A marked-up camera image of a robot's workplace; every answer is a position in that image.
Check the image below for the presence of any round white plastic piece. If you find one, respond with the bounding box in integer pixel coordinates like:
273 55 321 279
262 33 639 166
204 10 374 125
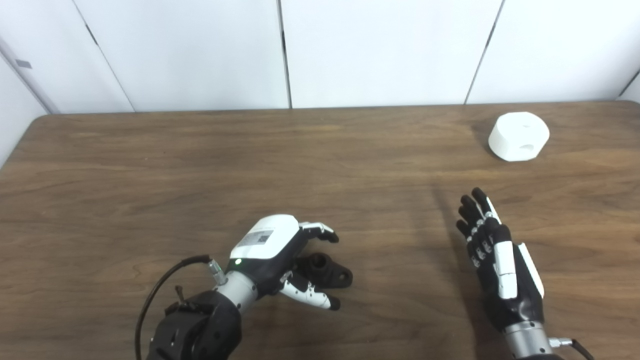
488 111 551 163

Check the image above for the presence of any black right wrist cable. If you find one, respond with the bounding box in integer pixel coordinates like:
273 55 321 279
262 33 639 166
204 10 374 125
549 337 596 360

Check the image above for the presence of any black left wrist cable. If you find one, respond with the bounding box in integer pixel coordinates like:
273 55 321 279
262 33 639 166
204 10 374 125
134 254 226 360

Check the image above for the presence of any black flanged holder part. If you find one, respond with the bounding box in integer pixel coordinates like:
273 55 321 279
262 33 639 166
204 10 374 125
295 252 354 291

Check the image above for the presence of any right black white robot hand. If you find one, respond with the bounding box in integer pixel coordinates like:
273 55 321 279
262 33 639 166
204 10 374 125
456 187 546 333

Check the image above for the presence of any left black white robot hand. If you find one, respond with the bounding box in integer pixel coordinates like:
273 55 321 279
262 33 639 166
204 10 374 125
225 214 342 312

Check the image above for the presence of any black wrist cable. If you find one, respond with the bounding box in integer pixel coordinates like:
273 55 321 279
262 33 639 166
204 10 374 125
134 254 226 360
549 337 596 360

